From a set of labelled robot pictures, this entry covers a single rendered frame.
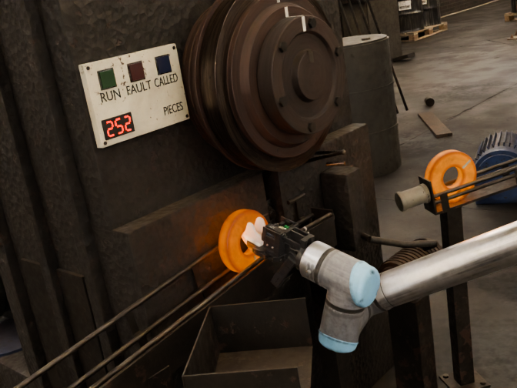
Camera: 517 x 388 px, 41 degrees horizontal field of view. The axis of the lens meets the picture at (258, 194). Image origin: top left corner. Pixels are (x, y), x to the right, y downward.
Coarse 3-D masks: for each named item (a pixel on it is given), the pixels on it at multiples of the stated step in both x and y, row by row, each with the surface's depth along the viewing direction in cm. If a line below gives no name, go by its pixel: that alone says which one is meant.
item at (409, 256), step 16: (416, 240) 208; (400, 256) 199; (416, 256) 199; (416, 304) 198; (400, 320) 203; (416, 320) 199; (400, 336) 205; (416, 336) 201; (432, 336) 207; (400, 352) 207; (416, 352) 203; (432, 352) 208; (400, 368) 209; (416, 368) 205; (432, 368) 208; (400, 384) 211; (416, 384) 207; (432, 384) 209
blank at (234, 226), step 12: (228, 216) 168; (240, 216) 167; (252, 216) 170; (228, 228) 165; (240, 228) 167; (228, 240) 164; (228, 252) 164; (240, 252) 167; (228, 264) 166; (240, 264) 168
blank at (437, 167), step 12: (444, 156) 201; (456, 156) 202; (468, 156) 203; (432, 168) 201; (444, 168) 202; (456, 168) 206; (468, 168) 204; (432, 180) 202; (456, 180) 208; (468, 180) 205; (456, 192) 205
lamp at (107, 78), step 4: (100, 72) 146; (104, 72) 146; (108, 72) 147; (112, 72) 148; (100, 76) 146; (104, 76) 146; (108, 76) 147; (112, 76) 148; (104, 80) 146; (108, 80) 147; (112, 80) 148; (104, 84) 146; (108, 84) 147; (112, 84) 148; (104, 88) 147
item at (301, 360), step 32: (224, 320) 145; (256, 320) 144; (288, 320) 143; (192, 352) 127; (224, 352) 147; (256, 352) 145; (288, 352) 144; (192, 384) 120; (224, 384) 119; (256, 384) 118; (288, 384) 118
